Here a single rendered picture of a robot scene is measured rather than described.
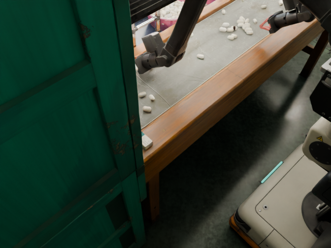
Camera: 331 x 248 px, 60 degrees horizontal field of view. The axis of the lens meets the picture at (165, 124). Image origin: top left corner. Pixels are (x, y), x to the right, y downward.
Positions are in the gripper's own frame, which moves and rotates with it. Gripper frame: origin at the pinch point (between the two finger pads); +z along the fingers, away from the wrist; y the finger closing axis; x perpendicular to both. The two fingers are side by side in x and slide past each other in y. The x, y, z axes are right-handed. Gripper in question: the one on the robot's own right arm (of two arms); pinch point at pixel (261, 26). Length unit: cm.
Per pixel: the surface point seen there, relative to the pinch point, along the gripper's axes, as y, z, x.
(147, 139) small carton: 79, -5, 8
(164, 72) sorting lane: 49, 16, -4
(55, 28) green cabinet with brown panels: 100, -48, -32
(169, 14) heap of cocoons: 16.7, 37.8, -23.5
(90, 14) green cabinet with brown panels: 95, -50, -31
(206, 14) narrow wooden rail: 4.8, 25.1, -14.8
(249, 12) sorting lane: -16.6, 17.5, -5.1
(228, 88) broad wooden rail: 37.8, -5.6, 11.4
